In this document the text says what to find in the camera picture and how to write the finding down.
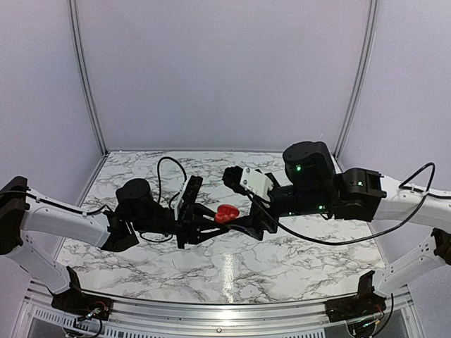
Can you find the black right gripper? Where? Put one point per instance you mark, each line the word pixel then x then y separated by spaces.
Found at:
pixel 260 216

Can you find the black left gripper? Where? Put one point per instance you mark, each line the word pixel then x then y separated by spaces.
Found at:
pixel 194 233

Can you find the red bottle cap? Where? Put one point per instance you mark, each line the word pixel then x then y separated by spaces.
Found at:
pixel 226 213

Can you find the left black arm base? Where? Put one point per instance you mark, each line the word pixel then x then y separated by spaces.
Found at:
pixel 75 301

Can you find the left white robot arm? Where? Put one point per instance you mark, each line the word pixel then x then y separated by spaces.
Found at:
pixel 24 210

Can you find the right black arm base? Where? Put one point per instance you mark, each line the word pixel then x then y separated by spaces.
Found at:
pixel 364 302

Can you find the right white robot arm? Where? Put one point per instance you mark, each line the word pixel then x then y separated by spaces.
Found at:
pixel 404 204

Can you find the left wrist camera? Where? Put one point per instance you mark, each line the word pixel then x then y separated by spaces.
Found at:
pixel 188 195

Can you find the front aluminium rail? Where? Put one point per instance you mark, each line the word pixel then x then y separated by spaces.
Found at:
pixel 131 317

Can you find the right aluminium frame post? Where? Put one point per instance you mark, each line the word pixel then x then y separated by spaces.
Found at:
pixel 359 78

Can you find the aluminium frame post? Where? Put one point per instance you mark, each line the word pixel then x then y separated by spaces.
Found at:
pixel 359 78
pixel 75 26

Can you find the left aluminium frame post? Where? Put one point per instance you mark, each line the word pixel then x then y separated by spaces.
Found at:
pixel 75 26

